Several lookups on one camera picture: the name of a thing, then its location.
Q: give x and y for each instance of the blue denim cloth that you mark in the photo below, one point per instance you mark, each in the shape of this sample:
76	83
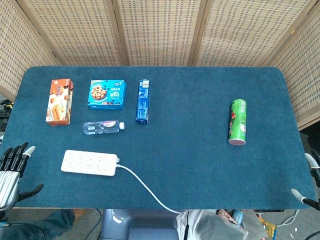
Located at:
37	226

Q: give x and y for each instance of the dark blue cookie box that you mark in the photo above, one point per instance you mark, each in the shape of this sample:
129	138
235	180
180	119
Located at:
143	102

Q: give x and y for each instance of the blue chocolate chip cookie box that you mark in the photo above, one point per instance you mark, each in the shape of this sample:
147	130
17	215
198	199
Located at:
107	94

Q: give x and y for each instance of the blue felt table mat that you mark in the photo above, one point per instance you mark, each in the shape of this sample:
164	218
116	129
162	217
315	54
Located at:
175	160

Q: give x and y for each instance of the green chip can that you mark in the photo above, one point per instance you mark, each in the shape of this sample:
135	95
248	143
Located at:
237	122

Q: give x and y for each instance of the orange wafer roll box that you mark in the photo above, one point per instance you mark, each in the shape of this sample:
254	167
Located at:
59	102

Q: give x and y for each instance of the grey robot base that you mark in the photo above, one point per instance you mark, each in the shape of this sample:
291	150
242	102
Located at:
140	225

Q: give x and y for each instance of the white power strip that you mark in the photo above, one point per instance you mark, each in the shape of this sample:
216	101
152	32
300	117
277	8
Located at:
89	163

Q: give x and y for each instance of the woven bamboo folding screen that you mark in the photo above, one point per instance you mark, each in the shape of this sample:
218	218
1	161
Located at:
160	30

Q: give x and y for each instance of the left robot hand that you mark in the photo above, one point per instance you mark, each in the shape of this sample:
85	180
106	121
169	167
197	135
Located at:
10	172

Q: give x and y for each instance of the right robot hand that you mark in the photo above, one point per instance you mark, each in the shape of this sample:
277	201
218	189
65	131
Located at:
312	162

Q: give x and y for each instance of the clear plastic water bottle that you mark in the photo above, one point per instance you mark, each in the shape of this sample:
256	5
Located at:
103	127

